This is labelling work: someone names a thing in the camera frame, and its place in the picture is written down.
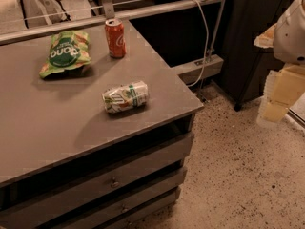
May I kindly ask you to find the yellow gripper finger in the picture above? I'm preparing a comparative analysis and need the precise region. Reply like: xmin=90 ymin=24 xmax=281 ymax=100
xmin=256 ymin=97 xmax=288 ymax=127

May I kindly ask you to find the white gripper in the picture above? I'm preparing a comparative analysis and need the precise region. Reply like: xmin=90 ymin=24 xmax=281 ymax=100
xmin=264 ymin=0 xmax=305 ymax=107

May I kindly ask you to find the white green 7up can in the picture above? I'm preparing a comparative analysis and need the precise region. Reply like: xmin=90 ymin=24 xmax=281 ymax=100
xmin=102 ymin=81 xmax=149 ymax=114

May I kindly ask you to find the orange soda can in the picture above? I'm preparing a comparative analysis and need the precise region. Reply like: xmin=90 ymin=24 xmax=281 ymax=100
xmin=105 ymin=18 xmax=126 ymax=58

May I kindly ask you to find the grey metal railing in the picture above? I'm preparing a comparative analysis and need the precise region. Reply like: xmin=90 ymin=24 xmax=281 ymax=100
xmin=0 ymin=0 xmax=225 ymax=45

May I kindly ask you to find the green chip bag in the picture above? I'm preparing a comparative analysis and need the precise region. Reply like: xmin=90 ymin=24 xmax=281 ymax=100
xmin=39 ymin=31 xmax=92 ymax=79

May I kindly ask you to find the grey drawer cabinet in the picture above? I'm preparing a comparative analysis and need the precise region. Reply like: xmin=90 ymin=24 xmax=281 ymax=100
xmin=0 ymin=25 xmax=201 ymax=229

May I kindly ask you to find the white cable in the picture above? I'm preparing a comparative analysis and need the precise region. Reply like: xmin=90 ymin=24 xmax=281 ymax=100
xmin=186 ymin=0 xmax=211 ymax=88

